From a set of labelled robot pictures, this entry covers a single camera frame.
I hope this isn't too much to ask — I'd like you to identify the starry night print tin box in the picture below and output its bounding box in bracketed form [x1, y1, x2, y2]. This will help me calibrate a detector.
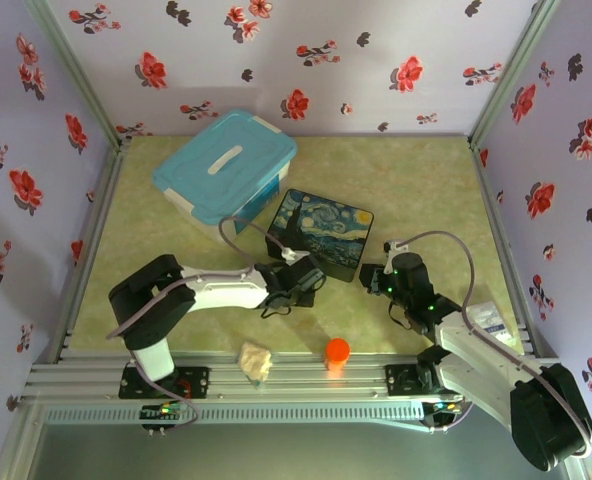
[265, 188, 376, 283]

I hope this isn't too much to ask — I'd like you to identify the orange plastic bottle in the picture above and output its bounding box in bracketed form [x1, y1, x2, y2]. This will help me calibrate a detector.
[324, 337, 352, 374]

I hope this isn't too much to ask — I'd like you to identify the white printed packet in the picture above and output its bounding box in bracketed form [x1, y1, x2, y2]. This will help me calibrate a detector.
[464, 299, 511, 345]

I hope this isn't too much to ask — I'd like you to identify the blue lidded plastic storage box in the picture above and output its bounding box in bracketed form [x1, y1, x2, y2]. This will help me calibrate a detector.
[151, 109, 298, 245]

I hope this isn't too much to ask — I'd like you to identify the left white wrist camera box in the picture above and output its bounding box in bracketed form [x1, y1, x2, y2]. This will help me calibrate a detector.
[279, 247, 311, 265]

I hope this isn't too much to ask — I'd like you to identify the left gripper black wire loop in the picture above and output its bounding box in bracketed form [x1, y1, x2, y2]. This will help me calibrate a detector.
[259, 293, 293, 320]

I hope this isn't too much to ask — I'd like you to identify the gripper black wire loop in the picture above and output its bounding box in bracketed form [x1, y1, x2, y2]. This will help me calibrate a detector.
[259, 293, 293, 320]
[387, 298, 413, 331]

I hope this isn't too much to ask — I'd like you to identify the right gripper black wire loop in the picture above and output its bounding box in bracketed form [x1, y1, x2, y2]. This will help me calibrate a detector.
[387, 298, 413, 331]

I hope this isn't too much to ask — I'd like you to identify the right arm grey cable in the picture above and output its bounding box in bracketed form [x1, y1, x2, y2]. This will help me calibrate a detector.
[405, 229, 592, 460]

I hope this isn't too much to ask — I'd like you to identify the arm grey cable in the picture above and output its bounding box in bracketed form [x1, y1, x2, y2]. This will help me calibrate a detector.
[105, 215, 297, 432]
[405, 229, 592, 460]

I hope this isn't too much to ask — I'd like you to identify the long aluminium frame rail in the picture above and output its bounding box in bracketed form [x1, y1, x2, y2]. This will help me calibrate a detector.
[25, 349, 575, 402]

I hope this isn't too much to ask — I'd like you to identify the left arm grey cable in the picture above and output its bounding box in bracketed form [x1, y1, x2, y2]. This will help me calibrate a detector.
[105, 215, 297, 432]

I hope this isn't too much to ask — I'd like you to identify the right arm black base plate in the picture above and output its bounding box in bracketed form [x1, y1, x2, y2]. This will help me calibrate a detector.
[384, 363, 477, 398]

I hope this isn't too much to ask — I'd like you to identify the grey slotted cable duct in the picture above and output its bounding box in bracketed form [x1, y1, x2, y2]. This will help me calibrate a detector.
[43, 403, 427, 427]

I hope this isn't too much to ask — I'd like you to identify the aluminium side frame rail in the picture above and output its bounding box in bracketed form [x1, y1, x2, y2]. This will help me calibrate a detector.
[468, 134, 560, 359]
[35, 137, 130, 364]

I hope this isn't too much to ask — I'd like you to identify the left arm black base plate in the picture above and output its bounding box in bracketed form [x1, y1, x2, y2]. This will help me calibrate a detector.
[119, 366, 211, 400]

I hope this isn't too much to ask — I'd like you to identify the aluminium corner post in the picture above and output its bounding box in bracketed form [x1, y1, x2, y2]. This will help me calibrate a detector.
[468, 0, 565, 151]
[23, 0, 127, 151]

